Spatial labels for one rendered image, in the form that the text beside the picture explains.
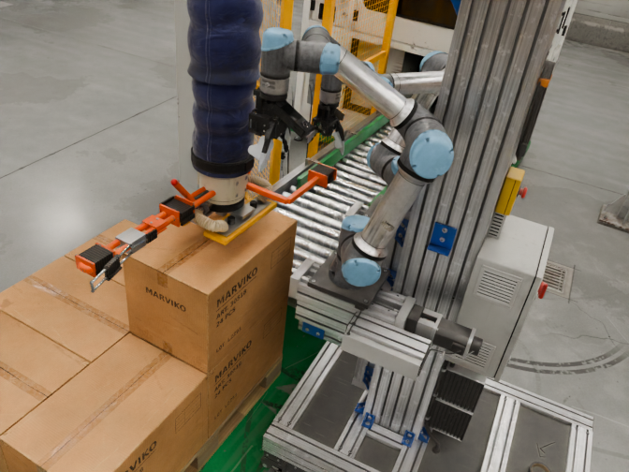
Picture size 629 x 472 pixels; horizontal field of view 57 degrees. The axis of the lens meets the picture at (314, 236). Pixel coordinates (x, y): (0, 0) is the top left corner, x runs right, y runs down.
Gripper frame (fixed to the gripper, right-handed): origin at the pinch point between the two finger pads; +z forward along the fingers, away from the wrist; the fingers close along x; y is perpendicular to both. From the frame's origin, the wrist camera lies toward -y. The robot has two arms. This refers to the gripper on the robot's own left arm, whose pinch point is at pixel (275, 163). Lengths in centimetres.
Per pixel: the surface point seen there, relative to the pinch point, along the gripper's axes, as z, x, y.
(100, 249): 32, 25, 43
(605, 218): 147, -331, -128
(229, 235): 45, -19, 25
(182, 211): 32.2, -6.1, 36.6
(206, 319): 70, 0, 23
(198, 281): 58, -4, 29
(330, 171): 31, -61, 6
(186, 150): 95, -144, 136
